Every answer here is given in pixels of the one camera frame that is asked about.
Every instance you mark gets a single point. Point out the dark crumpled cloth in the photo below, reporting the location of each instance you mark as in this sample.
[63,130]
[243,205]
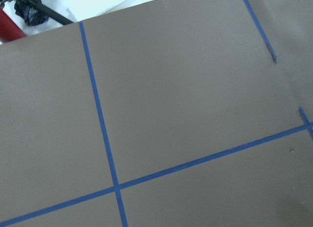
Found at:
[30,15]

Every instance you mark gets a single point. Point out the red thermos bottle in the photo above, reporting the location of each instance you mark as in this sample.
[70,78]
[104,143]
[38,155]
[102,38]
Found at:
[9,31]

